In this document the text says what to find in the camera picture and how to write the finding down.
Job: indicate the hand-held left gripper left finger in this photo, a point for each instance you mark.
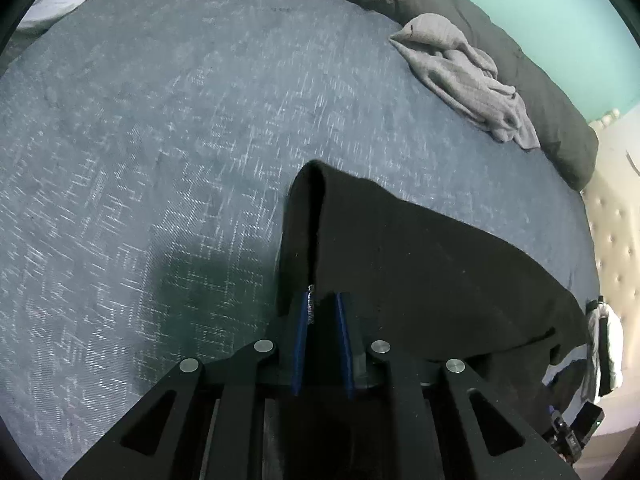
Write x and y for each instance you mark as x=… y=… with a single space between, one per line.
x=298 y=342

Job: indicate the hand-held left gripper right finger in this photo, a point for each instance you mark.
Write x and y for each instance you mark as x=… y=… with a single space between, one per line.
x=345 y=342

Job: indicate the black pants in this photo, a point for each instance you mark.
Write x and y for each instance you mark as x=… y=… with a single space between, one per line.
x=425 y=270

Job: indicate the white and black garment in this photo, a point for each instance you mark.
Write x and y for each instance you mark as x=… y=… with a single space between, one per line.
x=607 y=340

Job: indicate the beige tufted headboard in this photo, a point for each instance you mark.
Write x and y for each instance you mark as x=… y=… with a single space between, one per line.
x=612 y=220

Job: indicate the blue patterned bedspread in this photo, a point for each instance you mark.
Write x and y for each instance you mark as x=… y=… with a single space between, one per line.
x=175 y=135

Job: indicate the grey knit garment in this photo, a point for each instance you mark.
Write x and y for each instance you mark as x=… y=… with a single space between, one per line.
x=465 y=80

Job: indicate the dark grey duvet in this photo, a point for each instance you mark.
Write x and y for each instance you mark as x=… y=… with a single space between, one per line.
x=540 y=85

